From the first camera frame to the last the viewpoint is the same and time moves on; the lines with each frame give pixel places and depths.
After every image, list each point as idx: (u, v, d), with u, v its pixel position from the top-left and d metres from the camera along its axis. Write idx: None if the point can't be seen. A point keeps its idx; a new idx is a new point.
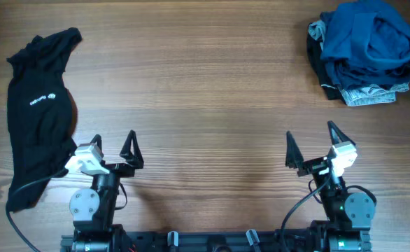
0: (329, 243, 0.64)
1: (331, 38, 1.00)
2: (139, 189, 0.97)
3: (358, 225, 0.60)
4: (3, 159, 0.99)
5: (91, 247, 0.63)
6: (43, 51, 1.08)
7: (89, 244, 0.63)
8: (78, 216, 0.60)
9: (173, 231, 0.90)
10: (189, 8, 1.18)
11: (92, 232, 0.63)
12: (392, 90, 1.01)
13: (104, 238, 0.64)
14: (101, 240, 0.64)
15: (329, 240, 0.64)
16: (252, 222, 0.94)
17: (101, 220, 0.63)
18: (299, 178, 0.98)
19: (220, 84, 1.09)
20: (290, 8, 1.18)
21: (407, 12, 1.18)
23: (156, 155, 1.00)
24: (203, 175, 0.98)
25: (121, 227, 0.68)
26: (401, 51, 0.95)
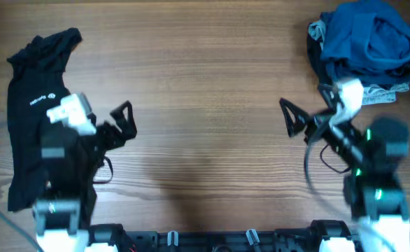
0: (364, 193, 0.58)
1: (331, 38, 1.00)
2: (140, 188, 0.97)
3: (393, 147, 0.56)
4: (4, 160, 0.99)
5: (54, 207, 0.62)
6: (43, 51, 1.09)
7: (55, 204, 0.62)
8: (54, 152, 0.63)
9: (173, 231, 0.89)
10: (189, 8, 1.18)
11: (59, 178, 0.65)
12: (392, 89, 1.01)
13: (71, 197, 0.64)
14: (68, 200, 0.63)
15: (364, 190, 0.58)
16: (252, 222, 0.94)
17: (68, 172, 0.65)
18: (299, 178, 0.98)
19: (220, 84, 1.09)
20: (290, 8, 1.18)
21: (407, 12, 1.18)
23: (156, 155, 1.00)
24: (203, 175, 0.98)
25: (87, 194, 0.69)
26: (402, 51, 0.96)
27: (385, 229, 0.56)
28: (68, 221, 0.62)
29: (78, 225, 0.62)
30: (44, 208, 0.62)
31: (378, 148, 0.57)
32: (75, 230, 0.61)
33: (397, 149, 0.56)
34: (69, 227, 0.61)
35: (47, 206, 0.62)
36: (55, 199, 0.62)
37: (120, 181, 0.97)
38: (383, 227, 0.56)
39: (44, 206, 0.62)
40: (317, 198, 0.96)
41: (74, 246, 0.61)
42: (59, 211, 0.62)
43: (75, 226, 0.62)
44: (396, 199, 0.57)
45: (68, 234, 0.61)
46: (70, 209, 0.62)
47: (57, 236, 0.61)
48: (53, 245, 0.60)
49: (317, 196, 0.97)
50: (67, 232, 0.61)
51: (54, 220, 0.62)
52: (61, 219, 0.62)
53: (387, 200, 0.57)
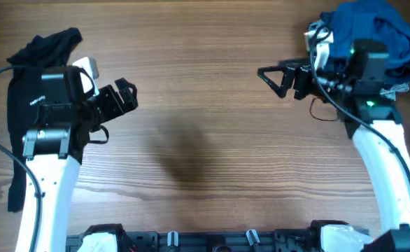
0: (358, 103, 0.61)
1: (331, 38, 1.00)
2: (140, 189, 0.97)
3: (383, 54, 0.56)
4: (3, 159, 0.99)
5: (45, 135, 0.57)
6: (43, 51, 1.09)
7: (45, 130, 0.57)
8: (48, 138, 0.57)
9: (173, 231, 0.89)
10: (189, 8, 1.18)
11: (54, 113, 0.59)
12: (392, 90, 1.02)
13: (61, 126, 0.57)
14: (57, 127, 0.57)
15: (356, 99, 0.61)
16: (252, 222, 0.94)
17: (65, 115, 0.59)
18: (299, 178, 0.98)
19: (220, 84, 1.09)
20: (290, 8, 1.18)
21: (407, 12, 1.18)
23: (157, 155, 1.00)
24: (203, 175, 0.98)
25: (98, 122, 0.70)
26: (402, 51, 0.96)
27: (380, 127, 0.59)
28: (59, 145, 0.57)
29: (68, 149, 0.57)
30: (31, 143, 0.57)
31: (366, 63, 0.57)
32: (67, 152, 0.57)
33: (381, 57, 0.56)
34: (61, 150, 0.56)
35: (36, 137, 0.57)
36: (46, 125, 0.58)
37: (120, 181, 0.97)
38: (379, 126, 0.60)
39: (33, 136, 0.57)
40: (317, 199, 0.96)
41: (64, 166, 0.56)
42: (51, 141, 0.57)
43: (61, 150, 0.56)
44: (385, 111, 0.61)
45: (59, 157, 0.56)
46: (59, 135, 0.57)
47: (47, 159, 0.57)
48: (45, 167, 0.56)
49: (317, 196, 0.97)
50: (59, 155, 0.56)
51: (49, 144, 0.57)
52: (53, 143, 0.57)
53: (378, 109, 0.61)
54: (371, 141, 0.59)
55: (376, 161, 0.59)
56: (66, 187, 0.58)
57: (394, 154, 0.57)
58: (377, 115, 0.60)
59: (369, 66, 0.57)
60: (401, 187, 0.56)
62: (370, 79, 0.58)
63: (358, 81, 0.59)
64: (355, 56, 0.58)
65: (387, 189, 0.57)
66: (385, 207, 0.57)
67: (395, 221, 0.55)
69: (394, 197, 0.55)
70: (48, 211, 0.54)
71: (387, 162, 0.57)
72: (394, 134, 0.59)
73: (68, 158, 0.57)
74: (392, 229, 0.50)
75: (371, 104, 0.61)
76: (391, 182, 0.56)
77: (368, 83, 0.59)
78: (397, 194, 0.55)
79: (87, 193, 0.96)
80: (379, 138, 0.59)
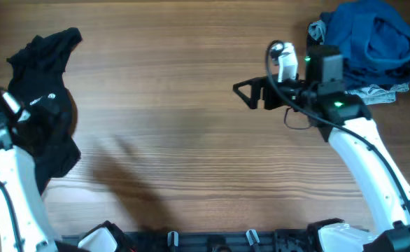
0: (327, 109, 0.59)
1: (331, 38, 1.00)
2: (139, 189, 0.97)
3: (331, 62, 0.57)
4: None
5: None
6: (43, 51, 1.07)
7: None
8: None
9: (173, 231, 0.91)
10: (189, 8, 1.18)
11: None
12: (392, 90, 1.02)
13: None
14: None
15: (322, 106, 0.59)
16: (252, 222, 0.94)
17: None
18: (299, 178, 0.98)
19: (220, 84, 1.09)
20: (290, 8, 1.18)
21: (407, 12, 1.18)
23: (156, 155, 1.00)
24: (202, 175, 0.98)
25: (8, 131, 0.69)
26: (401, 51, 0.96)
27: (353, 127, 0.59)
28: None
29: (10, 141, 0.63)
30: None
31: (322, 64, 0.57)
32: (10, 144, 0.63)
33: (336, 59, 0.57)
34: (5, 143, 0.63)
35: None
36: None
37: (119, 181, 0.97)
38: (351, 126, 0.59)
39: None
40: (317, 199, 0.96)
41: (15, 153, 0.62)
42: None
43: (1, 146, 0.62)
44: (352, 110, 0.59)
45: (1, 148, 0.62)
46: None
47: None
48: None
49: (317, 196, 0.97)
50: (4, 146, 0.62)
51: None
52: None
53: (345, 109, 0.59)
54: (347, 143, 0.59)
55: (356, 160, 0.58)
56: (24, 172, 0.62)
57: (373, 151, 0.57)
58: (345, 115, 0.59)
59: (326, 67, 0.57)
60: (385, 183, 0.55)
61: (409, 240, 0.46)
62: (331, 81, 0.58)
63: (320, 85, 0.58)
64: (311, 62, 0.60)
65: (373, 187, 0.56)
66: (375, 206, 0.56)
67: (387, 218, 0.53)
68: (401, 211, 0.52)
69: (381, 194, 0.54)
70: (17, 192, 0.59)
71: (367, 162, 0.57)
72: (367, 130, 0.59)
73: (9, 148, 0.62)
74: (388, 231, 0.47)
75: (338, 105, 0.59)
76: (374, 180, 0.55)
77: (329, 85, 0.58)
78: (383, 191, 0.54)
79: (87, 192, 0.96)
80: (355, 138, 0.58)
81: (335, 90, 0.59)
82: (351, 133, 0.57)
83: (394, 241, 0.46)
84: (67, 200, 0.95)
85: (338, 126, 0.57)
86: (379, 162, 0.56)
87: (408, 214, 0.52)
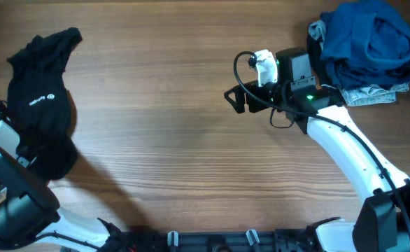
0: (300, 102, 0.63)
1: (331, 38, 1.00)
2: (139, 189, 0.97)
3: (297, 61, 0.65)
4: None
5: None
6: (43, 51, 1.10)
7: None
8: None
9: (173, 231, 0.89)
10: (189, 8, 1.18)
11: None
12: (392, 90, 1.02)
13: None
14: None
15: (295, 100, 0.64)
16: (251, 222, 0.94)
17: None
18: (299, 178, 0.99)
19: (220, 84, 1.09)
20: (290, 8, 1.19)
21: (407, 12, 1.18)
23: (156, 155, 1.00)
24: (203, 176, 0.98)
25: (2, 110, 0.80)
26: (402, 51, 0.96)
27: (327, 115, 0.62)
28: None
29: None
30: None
31: (292, 64, 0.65)
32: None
33: (301, 58, 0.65)
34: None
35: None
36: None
37: (119, 182, 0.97)
38: (324, 113, 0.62)
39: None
40: (317, 198, 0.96)
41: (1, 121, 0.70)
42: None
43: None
44: (325, 103, 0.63)
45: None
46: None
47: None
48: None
49: (317, 195, 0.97)
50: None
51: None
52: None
53: (316, 101, 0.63)
54: (322, 128, 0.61)
55: (334, 143, 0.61)
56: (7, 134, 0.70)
57: (347, 131, 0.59)
58: (318, 105, 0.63)
59: (294, 66, 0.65)
60: (362, 157, 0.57)
61: (388, 205, 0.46)
62: (301, 78, 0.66)
63: (291, 83, 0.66)
64: (281, 65, 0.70)
65: (351, 164, 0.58)
66: (357, 180, 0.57)
67: (368, 188, 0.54)
68: (379, 181, 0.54)
69: (359, 169, 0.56)
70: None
71: (343, 141, 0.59)
72: (339, 115, 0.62)
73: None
74: (368, 197, 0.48)
75: (310, 97, 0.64)
76: (352, 156, 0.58)
77: (301, 82, 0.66)
78: (361, 164, 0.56)
79: (85, 192, 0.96)
80: (329, 123, 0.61)
81: (308, 86, 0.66)
82: (324, 119, 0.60)
83: (374, 208, 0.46)
84: (66, 200, 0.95)
85: (313, 114, 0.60)
86: (353, 139, 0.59)
87: (385, 182, 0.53)
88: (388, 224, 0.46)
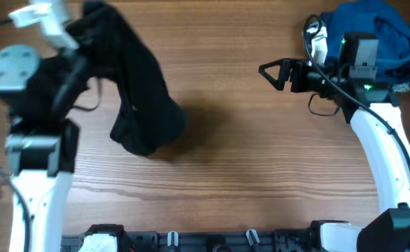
0: (355, 89, 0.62)
1: (331, 38, 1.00)
2: (139, 189, 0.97)
3: (366, 43, 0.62)
4: (2, 159, 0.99)
5: (31, 143, 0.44)
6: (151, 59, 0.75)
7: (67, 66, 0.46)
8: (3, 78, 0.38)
9: (173, 231, 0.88)
10: (189, 8, 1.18)
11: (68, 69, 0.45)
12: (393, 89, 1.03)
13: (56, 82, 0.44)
14: (47, 131, 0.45)
15: (352, 86, 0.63)
16: (252, 222, 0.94)
17: (58, 82, 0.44)
18: (299, 178, 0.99)
19: (220, 85, 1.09)
20: (290, 8, 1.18)
21: (407, 11, 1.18)
23: (156, 155, 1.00)
24: (203, 176, 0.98)
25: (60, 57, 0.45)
26: (402, 51, 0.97)
27: (378, 110, 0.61)
28: (47, 161, 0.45)
29: (59, 165, 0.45)
30: (14, 55, 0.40)
31: (357, 47, 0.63)
32: (57, 170, 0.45)
33: (371, 43, 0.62)
34: (49, 169, 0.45)
35: (2, 58, 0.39)
36: (37, 129, 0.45)
37: (120, 182, 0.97)
38: (376, 108, 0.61)
39: (16, 140, 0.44)
40: (317, 198, 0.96)
41: (53, 188, 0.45)
42: (71, 58, 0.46)
43: (19, 164, 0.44)
44: (380, 97, 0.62)
45: (49, 176, 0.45)
46: (49, 146, 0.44)
47: (32, 177, 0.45)
48: (31, 183, 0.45)
49: (317, 196, 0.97)
50: (47, 173, 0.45)
51: (33, 157, 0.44)
52: (38, 161, 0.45)
53: (373, 92, 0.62)
54: (369, 123, 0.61)
55: (373, 143, 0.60)
56: (59, 210, 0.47)
57: (391, 136, 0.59)
58: (373, 98, 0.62)
59: (359, 52, 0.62)
60: (399, 166, 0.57)
61: None
62: (363, 64, 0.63)
63: (351, 67, 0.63)
64: (345, 45, 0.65)
65: (385, 168, 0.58)
66: (383, 185, 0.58)
67: (392, 199, 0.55)
68: (409, 196, 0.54)
69: (392, 176, 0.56)
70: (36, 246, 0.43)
71: (385, 144, 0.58)
72: (390, 115, 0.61)
73: (59, 177, 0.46)
74: (391, 208, 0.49)
75: (368, 87, 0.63)
76: (388, 162, 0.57)
77: (362, 69, 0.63)
78: (395, 174, 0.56)
79: (87, 192, 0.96)
80: (377, 120, 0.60)
81: (364, 75, 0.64)
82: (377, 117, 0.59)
83: (394, 219, 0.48)
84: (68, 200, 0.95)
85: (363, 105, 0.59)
86: (397, 145, 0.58)
87: None
88: (404, 237, 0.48)
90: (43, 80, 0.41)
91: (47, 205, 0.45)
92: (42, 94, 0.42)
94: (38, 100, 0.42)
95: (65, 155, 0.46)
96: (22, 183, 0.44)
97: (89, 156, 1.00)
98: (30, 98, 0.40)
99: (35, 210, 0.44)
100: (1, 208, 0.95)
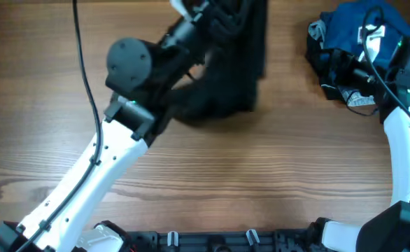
0: (397, 91, 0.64)
1: (331, 38, 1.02)
2: (139, 189, 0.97)
3: None
4: (2, 159, 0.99)
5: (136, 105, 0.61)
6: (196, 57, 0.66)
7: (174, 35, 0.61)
8: (113, 73, 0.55)
9: (173, 231, 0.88)
10: None
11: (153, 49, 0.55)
12: None
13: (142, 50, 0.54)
14: (147, 108, 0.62)
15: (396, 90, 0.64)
16: (252, 222, 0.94)
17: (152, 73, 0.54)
18: (299, 178, 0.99)
19: None
20: (290, 8, 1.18)
21: (407, 10, 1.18)
23: (156, 155, 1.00)
24: (203, 175, 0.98)
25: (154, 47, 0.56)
26: None
27: None
28: (140, 125, 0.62)
29: (145, 133, 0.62)
30: (131, 58, 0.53)
31: None
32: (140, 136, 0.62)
33: None
34: (137, 131, 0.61)
35: (120, 52, 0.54)
36: (138, 99, 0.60)
37: (120, 181, 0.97)
38: None
39: (122, 101, 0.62)
40: (316, 198, 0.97)
41: (129, 148, 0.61)
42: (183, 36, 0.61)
43: (114, 114, 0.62)
44: None
45: (131, 138, 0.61)
46: (143, 117, 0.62)
47: (115, 128, 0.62)
48: (115, 137, 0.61)
49: (317, 195, 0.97)
50: (132, 134, 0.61)
51: (133, 116, 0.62)
52: (134, 121, 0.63)
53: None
54: (401, 123, 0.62)
55: (402, 143, 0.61)
56: (117, 169, 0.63)
57: None
58: None
59: None
60: None
61: None
62: None
63: (400, 71, 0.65)
64: (403, 47, 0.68)
65: (407, 166, 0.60)
66: (399, 180, 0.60)
67: (408, 195, 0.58)
68: None
69: None
70: (89, 186, 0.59)
71: None
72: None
73: (139, 142, 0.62)
74: (402, 201, 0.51)
75: None
76: None
77: (409, 74, 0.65)
78: None
79: None
80: None
81: None
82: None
83: (402, 211, 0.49)
84: None
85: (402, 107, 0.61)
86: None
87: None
88: (406, 232, 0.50)
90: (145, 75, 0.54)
91: (115, 159, 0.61)
92: (150, 92, 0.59)
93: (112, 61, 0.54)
94: (143, 94, 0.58)
95: (152, 128, 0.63)
96: (108, 131, 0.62)
97: None
98: (139, 93, 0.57)
99: (105, 159, 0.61)
100: (2, 208, 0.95)
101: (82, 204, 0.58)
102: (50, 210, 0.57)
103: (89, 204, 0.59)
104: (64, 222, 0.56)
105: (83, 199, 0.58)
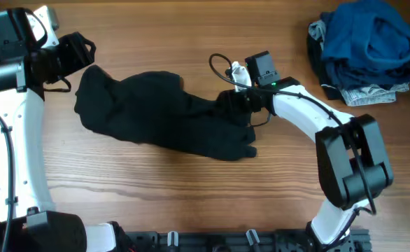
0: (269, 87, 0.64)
1: (331, 38, 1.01)
2: (139, 189, 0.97)
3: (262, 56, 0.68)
4: None
5: None
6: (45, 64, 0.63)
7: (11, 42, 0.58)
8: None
9: (173, 231, 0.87)
10: (189, 8, 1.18)
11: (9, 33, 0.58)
12: (392, 89, 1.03)
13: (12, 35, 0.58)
14: (8, 64, 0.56)
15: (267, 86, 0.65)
16: (252, 222, 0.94)
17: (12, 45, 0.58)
18: (299, 178, 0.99)
19: (220, 84, 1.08)
20: (290, 8, 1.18)
21: (407, 11, 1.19)
23: (157, 155, 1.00)
24: (202, 176, 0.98)
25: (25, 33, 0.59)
26: (402, 51, 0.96)
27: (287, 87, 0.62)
28: (15, 80, 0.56)
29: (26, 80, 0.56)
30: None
31: (255, 63, 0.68)
32: (26, 86, 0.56)
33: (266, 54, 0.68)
34: (18, 84, 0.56)
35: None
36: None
37: (120, 181, 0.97)
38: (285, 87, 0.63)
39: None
40: (316, 198, 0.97)
41: (25, 100, 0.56)
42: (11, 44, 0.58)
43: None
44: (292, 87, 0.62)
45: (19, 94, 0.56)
46: (12, 69, 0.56)
47: (5, 94, 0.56)
48: (5, 102, 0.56)
49: (317, 195, 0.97)
50: (17, 91, 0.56)
51: (2, 82, 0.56)
52: (7, 82, 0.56)
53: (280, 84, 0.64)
54: (283, 100, 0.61)
55: (292, 110, 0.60)
56: (33, 123, 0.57)
57: (303, 99, 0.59)
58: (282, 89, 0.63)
59: (259, 64, 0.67)
60: (312, 110, 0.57)
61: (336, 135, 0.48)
62: (266, 73, 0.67)
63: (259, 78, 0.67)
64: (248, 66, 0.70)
65: (304, 120, 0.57)
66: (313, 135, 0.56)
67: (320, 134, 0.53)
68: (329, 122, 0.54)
69: (310, 118, 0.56)
70: (19, 150, 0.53)
71: (298, 106, 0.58)
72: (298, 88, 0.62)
73: (29, 91, 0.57)
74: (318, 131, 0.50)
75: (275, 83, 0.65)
76: (303, 113, 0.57)
77: (267, 76, 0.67)
78: (310, 116, 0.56)
79: (87, 192, 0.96)
80: (287, 95, 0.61)
81: (273, 80, 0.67)
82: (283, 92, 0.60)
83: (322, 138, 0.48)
84: (67, 200, 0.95)
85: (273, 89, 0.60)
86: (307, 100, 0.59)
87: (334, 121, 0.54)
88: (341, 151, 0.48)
90: (10, 48, 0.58)
91: (22, 117, 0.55)
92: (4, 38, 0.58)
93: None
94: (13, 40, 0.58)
95: (30, 78, 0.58)
96: None
97: (88, 155, 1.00)
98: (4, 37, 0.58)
99: (11, 122, 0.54)
100: None
101: (26, 161, 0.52)
102: (2, 194, 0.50)
103: (36, 165, 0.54)
104: (23, 186, 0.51)
105: (24, 168, 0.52)
